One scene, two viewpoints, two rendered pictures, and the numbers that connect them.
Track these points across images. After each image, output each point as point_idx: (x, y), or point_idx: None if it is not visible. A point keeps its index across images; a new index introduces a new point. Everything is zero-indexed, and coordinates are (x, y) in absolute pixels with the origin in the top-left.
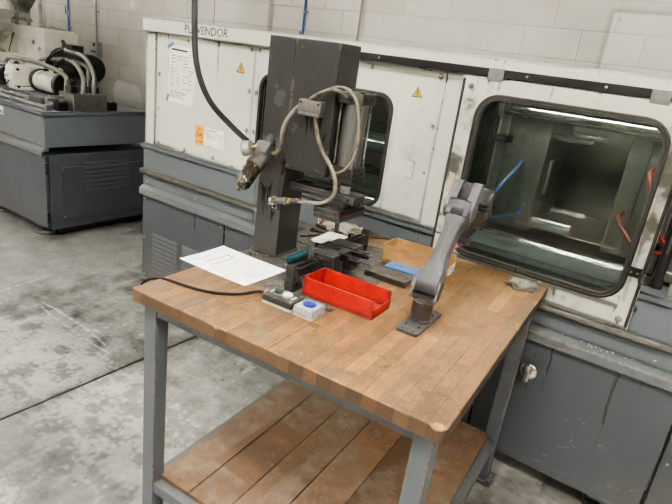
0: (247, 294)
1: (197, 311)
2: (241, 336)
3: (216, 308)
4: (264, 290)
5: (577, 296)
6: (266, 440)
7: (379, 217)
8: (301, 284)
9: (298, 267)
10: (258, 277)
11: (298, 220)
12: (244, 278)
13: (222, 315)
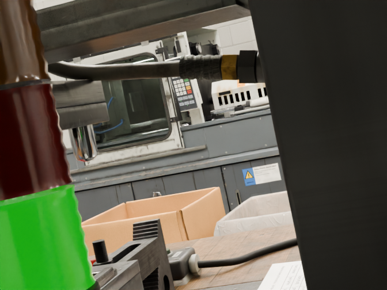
0: (243, 264)
1: (280, 228)
2: (171, 243)
3: (260, 239)
4: (220, 280)
5: None
6: None
7: None
8: None
9: (133, 243)
10: (276, 286)
11: (296, 236)
12: (303, 271)
13: (235, 240)
